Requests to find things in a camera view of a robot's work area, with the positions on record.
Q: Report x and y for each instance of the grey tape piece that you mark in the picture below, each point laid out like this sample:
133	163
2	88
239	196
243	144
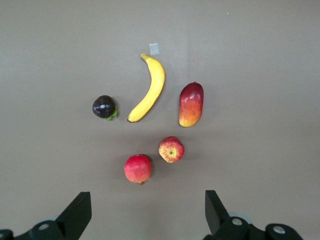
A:
154	49

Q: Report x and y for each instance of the dark purple eggplant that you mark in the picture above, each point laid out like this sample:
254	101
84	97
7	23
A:
103	106

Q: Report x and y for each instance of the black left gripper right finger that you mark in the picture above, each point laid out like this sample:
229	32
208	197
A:
216	215

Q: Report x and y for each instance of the brown table cover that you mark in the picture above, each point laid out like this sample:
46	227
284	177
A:
50	75

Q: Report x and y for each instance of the red pomegranate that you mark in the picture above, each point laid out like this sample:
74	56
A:
137	168

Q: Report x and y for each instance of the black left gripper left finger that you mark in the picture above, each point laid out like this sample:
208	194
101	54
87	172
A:
75	215

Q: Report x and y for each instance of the yellow banana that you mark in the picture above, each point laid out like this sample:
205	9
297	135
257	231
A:
156	82

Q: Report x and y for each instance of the red yellow mango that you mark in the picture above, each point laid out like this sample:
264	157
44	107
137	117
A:
191	105

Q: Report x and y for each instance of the red yellow apple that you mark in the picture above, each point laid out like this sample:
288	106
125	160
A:
171	150

